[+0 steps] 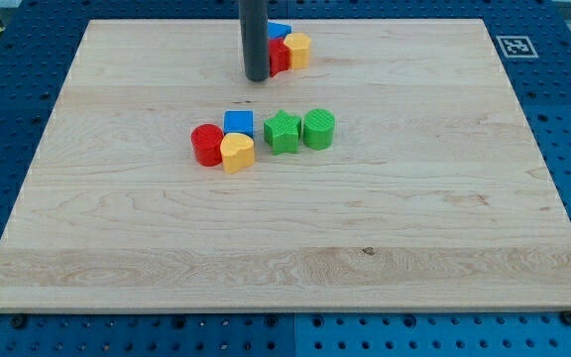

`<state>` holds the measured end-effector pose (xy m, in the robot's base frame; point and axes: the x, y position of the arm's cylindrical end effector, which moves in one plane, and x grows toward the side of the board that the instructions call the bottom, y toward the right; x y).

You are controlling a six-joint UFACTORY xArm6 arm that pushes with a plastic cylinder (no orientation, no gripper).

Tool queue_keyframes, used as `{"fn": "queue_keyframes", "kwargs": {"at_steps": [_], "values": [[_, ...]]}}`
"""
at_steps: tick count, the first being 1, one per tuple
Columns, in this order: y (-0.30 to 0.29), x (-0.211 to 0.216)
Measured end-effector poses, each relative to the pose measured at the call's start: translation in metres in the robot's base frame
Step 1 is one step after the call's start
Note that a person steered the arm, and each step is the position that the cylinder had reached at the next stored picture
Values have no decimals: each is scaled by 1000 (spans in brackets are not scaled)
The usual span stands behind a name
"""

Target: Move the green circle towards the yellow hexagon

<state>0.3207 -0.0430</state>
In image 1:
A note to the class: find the green cylinder block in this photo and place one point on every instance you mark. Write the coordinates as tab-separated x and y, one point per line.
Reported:
318	129

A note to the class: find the light wooden board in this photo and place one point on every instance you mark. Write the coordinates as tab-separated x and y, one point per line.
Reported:
432	197

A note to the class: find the black screw bottom left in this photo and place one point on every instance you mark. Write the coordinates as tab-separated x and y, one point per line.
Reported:
18	321

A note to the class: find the red cylinder block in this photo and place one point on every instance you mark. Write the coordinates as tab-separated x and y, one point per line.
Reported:
206	140

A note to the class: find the red block behind rod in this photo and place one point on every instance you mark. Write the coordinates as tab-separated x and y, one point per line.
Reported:
279	56

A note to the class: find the green star block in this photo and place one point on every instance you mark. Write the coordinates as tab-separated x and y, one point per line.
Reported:
282	132

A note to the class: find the blue cube block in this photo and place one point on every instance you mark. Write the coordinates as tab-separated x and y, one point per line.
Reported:
239	121

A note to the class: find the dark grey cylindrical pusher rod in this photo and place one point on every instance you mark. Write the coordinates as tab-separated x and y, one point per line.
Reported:
253	16

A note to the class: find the yellow hexagon block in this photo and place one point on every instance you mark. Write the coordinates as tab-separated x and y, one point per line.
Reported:
299	45

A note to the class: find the blue triangle block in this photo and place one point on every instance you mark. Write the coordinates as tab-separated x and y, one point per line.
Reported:
278	30

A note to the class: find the black screw bottom right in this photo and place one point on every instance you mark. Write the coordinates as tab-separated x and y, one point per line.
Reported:
565	317

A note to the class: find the yellow heart block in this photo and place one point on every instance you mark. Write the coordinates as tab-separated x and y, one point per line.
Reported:
237	152

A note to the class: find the black screw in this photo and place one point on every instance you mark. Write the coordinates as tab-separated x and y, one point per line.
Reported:
565	317
18	321

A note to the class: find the white fiducial marker tag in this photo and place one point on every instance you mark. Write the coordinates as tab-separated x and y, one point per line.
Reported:
517	47

